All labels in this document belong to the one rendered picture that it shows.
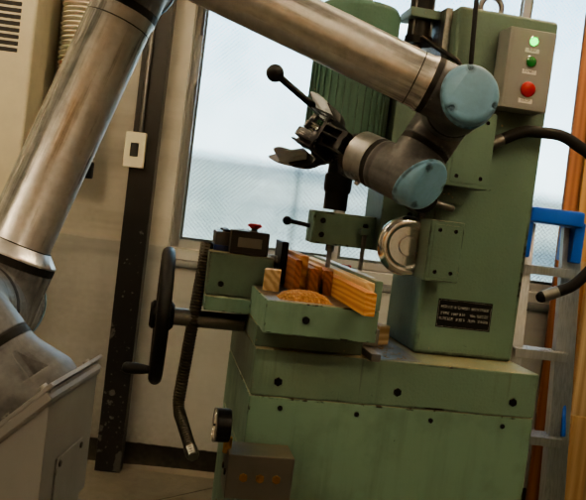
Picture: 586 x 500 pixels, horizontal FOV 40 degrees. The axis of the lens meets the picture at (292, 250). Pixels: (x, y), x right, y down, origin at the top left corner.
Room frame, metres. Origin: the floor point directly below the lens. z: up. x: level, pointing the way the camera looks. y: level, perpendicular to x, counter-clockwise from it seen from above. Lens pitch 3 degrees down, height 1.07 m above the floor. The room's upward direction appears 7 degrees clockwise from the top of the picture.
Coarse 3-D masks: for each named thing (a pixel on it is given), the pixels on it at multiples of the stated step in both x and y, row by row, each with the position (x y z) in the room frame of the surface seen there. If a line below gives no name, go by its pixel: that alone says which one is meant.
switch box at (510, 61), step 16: (512, 32) 1.61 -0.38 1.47; (528, 32) 1.62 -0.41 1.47; (544, 32) 1.63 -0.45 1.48; (512, 48) 1.61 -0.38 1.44; (544, 48) 1.62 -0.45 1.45; (496, 64) 1.66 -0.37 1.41; (512, 64) 1.61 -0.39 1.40; (544, 64) 1.62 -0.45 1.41; (496, 80) 1.65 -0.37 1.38; (512, 80) 1.61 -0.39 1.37; (528, 80) 1.62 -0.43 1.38; (544, 80) 1.62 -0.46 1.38; (512, 96) 1.61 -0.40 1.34; (544, 96) 1.63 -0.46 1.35; (512, 112) 1.68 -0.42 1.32; (528, 112) 1.65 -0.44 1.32; (544, 112) 1.63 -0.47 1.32
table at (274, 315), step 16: (256, 288) 1.60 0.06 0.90; (208, 304) 1.62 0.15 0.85; (224, 304) 1.62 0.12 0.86; (240, 304) 1.63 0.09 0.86; (256, 304) 1.55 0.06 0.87; (272, 304) 1.43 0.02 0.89; (288, 304) 1.43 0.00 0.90; (304, 304) 1.44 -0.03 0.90; (320, 304) 1.46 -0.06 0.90; (336, 304) 1.49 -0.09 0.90; (256, 320) 1.52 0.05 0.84; (272, 320) 1.43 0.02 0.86; (288, 320) 1.43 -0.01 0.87; (304, 320) 1.43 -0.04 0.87; (320, 320) 1.44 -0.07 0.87; (336, 320) 1.45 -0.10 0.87; (352, 320) 1.45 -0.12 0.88; (368, 320) 1.46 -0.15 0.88; (320, 336) 1.44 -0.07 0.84; (336, 336) 1.45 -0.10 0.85; (352, 336) 1.45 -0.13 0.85; (368, 336) 1.46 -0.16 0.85
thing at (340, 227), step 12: (312, 216) 1.70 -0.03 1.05; (324, 216) 1.69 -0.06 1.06; (336, 216) 1.70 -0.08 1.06; (348, 216) 1.70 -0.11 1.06; (360, 216) 1.71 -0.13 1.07; (312, 228) 1.69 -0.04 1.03; (324, 228) 1.69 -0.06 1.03; (336, 228) 1.70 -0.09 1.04; (348, 228) 1.70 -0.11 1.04; (372, 228) 1.71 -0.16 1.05; (312, 240) 1.69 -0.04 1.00; (324, 240) 1.70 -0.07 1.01; (336, 240) 1.70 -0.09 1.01; (348, 240) 1.70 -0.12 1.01; (360, 240) 1.71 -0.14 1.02; (372, 240) 1.71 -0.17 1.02
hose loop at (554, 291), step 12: (504, 132) 1.64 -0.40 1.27; (516, 132) 1.63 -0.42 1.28; (528, 132) 1.64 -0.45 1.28; (540, 132) 1.64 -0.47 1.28; (552, 132) 1.65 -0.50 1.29; (564, 132) 1.66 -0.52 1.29; (504, 144) 1.63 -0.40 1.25; (576, 144) 1.66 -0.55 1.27; (576, 276) 1.70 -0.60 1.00; (552, 288) 1.69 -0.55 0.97; (564, 288) 1.68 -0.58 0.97; (576, 288) 1.69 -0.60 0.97; (540, 300) 1.68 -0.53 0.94
